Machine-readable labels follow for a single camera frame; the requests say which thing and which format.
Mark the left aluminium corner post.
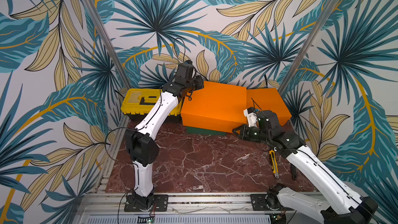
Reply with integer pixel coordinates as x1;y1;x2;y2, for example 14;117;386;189
82;0;131;89

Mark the yellow black toolbox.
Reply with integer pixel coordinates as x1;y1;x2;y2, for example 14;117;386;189
121;89;182;122

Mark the red pipe wrench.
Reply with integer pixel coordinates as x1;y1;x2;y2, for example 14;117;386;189
291;164;297;180

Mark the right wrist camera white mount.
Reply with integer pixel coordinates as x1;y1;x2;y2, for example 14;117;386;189
244;107;258;128

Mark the right aluminium corner post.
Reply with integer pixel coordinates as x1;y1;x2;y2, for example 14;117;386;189
278;0;339;96

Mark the yellow utility knife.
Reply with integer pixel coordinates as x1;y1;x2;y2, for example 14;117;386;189
269;150;279;178

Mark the front aluminium rail frame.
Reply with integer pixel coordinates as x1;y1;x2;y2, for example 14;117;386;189
72;192;316;224

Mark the aluminium corner post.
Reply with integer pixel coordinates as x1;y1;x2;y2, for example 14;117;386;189
82;0;131;89
278;0;339;96

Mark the green shoebox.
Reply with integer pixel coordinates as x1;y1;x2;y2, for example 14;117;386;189
186;126;226;136

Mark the large orange shoebox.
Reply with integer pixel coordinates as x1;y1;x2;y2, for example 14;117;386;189
181;82;247;133

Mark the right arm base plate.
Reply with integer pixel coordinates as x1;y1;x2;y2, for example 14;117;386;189
250;194;293;212

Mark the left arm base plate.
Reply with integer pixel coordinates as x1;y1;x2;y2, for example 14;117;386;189
124;194;169;213

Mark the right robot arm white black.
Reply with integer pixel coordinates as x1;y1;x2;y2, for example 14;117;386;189
233;107;378;224

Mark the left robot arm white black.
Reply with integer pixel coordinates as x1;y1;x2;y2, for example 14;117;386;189
124;61;204;211

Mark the white slotted cable duct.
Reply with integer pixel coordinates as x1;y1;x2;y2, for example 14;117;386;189
84;214;271;224

